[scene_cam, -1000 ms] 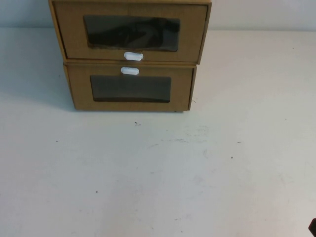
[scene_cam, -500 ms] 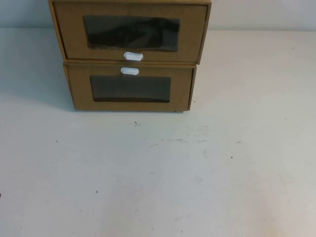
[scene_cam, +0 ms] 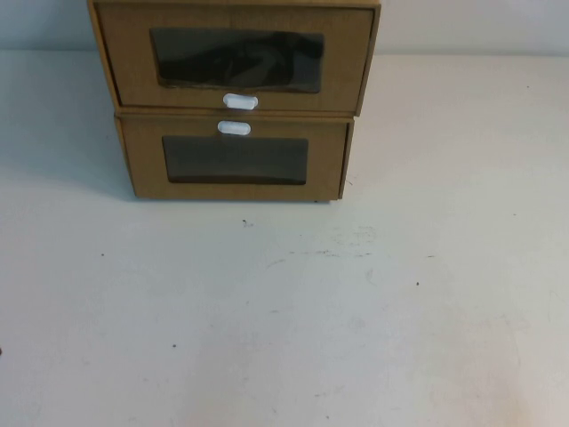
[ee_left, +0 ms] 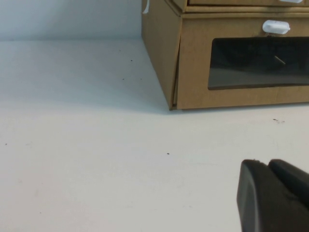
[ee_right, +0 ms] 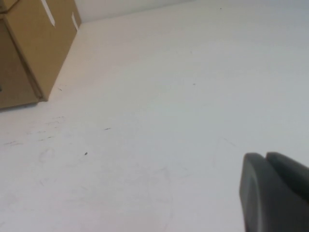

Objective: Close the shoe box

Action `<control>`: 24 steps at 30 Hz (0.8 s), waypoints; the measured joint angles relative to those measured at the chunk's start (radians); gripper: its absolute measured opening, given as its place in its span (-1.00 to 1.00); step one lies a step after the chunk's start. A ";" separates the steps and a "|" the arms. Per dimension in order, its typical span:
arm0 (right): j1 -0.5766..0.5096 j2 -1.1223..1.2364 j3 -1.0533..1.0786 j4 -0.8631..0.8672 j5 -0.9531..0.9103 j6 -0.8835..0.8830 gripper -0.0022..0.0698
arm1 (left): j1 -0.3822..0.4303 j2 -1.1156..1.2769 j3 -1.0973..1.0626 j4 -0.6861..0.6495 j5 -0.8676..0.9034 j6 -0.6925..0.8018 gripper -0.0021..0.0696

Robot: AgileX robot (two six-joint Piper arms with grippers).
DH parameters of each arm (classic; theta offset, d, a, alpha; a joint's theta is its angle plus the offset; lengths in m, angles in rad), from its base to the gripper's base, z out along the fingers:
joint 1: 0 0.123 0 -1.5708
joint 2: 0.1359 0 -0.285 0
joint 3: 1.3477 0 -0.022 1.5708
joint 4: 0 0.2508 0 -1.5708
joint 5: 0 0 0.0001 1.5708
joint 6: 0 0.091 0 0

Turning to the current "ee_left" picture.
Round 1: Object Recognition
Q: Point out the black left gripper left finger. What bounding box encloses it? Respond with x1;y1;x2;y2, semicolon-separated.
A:
236;159;309;232

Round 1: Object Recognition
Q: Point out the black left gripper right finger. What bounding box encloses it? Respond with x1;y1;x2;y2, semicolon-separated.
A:
267;159;309;201

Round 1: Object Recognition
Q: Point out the brown cardboard windowed drawer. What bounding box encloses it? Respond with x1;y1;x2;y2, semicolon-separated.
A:
187;0;309;7
175;13;309;111

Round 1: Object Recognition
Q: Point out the white tape strip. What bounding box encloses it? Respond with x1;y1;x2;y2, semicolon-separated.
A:
141;0;151;15

